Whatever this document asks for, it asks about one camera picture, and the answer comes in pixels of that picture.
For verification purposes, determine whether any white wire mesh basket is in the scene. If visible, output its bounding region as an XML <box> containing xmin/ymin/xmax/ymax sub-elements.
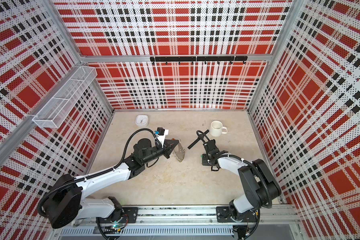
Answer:
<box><xmin>33</xmin><ymin>66</ymin><xmax>97</xmax><ymax>129</ymax></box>

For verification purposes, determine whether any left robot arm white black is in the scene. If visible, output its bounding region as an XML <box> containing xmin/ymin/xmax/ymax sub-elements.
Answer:
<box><xmin>37</xmin><ymin>128</ymin><xmax>181</xmax><ymax>229</ymax></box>

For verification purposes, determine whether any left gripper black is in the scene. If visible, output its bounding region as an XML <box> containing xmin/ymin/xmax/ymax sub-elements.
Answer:
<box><xmin>142</xmin><ymin>139</ymin><xmax>179</xmax><ymax>165</ymax></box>

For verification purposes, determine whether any white ceramic mug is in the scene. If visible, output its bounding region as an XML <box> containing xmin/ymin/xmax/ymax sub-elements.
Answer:
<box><xmin>209</xmin><ymin>121</ymin><xmax>228</xmax><ymax>137</ymax></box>

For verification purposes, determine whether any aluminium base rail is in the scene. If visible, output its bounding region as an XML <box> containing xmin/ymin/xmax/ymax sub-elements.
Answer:
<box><xmin>49</xmin><ymin>204</ymin><xmax>305</xmax><ymax>240</ymax></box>

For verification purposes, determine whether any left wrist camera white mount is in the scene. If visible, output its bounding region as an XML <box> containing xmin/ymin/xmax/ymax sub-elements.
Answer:
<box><xmin>155</xmin><ymin>127</ymin><xmax>169</xmax><ymax>147</ymax></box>

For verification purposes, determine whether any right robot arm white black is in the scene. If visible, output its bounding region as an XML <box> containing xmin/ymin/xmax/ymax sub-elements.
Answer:
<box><xmin>188</xmin><ymin>130</ymin><xmax>282</xmax><ymax>222</ymax></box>

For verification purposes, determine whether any black hook rail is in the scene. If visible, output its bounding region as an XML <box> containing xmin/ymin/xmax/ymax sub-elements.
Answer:
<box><xmin>150</xmin><ymin>56</ymin><xmax>248</xmax><ymax>64</ymax></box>

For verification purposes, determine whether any silver keyring with chain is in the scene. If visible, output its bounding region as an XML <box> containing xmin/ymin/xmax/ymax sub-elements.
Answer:
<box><xmin>173</xmin><ymin>140</ymin><xmax>186</xmax><ymax>163</ymax></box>

